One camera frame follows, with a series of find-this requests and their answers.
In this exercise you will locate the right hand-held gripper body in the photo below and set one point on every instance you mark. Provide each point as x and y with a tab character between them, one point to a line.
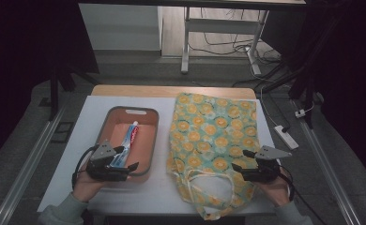
262	170

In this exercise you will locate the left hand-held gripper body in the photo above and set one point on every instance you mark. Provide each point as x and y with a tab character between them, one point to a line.
104	168

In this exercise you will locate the blue and red toothpaste tube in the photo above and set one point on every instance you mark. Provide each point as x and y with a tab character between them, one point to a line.
129	139

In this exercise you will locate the orange plastic basket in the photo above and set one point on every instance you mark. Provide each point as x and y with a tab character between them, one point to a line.
143	143

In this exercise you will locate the yellow floral cloth bag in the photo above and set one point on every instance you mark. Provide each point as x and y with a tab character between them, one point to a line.
212	134

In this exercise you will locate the person's right hand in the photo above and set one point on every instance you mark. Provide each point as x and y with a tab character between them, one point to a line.
276	190

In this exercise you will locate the person's left hand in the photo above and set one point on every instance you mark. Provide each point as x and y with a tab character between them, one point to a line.
87	187

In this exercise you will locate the white table mat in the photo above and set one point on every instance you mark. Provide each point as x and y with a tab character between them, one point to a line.
159	193

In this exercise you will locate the white power strip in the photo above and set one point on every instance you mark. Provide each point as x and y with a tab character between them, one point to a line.
286	137

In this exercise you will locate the black floor plate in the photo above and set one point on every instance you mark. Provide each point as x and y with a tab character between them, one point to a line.
62	132

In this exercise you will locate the small white plug adapter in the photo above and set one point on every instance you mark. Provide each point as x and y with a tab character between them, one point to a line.
300	113

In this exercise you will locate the black metal stand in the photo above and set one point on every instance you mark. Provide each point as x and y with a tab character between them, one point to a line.
303	81
54	93

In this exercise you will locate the dark curtain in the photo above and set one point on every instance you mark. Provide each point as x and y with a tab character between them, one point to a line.
350	78
21	47

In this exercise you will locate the aluminium floor rail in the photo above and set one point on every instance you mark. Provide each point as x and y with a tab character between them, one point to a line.
27	165
325	165

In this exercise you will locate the white metal desk frame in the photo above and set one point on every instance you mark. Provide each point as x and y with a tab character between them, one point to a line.
221	25

